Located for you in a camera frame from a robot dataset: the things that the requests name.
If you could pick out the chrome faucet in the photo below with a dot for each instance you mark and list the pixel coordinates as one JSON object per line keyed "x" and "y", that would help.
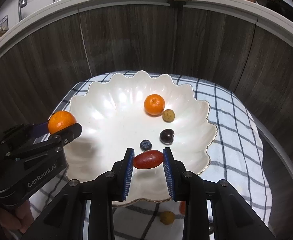
{"x": 21, "y": 4}

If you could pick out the small tan longan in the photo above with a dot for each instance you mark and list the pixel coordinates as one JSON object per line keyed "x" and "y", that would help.
{"x": 167, "y": 217}

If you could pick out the large tan longan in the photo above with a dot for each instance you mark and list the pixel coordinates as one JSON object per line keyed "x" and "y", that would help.
{"x": 168, "y": 115}

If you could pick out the checkered white kitchen cloth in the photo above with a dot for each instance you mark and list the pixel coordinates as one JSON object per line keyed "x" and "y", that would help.
{"x": 236, "y": 153}

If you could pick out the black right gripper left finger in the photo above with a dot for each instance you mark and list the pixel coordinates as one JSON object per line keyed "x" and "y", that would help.
{"x": 64, "y": 216}

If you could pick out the left hand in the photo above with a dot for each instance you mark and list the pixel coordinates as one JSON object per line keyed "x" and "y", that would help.
{"x": 20, "y": 219}

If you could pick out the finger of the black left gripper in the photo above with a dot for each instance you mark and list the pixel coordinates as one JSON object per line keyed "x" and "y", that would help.
{"x": 61, "y": 138}
{"x": 24, "y": 132}

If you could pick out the red cherry tomato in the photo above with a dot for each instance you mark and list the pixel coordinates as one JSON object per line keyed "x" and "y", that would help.
{"x": 182, "y": 208}
{"x": 148, "y": 159}

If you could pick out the white scalloped ceramic bowl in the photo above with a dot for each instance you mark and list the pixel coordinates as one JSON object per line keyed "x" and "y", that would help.
{"x": 113, "y": 119}

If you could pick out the large orange mandarin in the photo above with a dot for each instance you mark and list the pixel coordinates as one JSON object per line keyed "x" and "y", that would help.
{"x": 60, "y": 120}

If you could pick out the blueberry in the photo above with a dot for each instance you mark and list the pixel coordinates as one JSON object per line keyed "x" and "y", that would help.
{"x": 145, "y": 145}

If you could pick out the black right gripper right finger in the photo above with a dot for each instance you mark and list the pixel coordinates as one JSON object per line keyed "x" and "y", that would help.
{"x": 211, "y": 207}

